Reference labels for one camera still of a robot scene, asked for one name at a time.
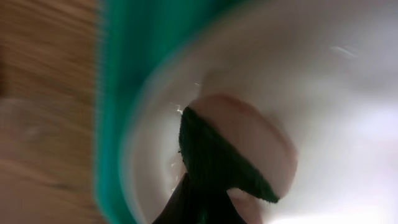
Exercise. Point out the teal plastic tray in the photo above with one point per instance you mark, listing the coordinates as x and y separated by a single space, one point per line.
135 36

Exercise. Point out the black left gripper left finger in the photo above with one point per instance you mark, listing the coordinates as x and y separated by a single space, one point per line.
182 207

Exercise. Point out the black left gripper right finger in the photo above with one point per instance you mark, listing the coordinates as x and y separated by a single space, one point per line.
225 212

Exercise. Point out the white plate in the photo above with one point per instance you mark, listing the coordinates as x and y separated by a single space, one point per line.
324 72

